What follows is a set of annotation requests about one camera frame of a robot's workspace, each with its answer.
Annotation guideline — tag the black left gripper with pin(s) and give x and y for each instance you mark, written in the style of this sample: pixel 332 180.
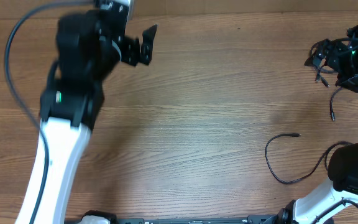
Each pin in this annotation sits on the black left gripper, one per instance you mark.
pixel 130 46

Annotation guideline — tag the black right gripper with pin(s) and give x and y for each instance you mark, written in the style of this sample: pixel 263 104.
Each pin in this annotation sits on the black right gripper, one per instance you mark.
pixel 356 81

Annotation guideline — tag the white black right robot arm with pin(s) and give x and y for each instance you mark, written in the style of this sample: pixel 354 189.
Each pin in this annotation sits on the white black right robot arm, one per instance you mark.
pixel 340 189

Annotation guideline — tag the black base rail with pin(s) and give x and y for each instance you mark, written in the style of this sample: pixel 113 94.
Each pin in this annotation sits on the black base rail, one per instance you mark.
pixel 97 217

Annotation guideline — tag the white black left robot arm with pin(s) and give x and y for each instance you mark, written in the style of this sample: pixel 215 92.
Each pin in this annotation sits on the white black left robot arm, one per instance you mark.
pixel 89 45

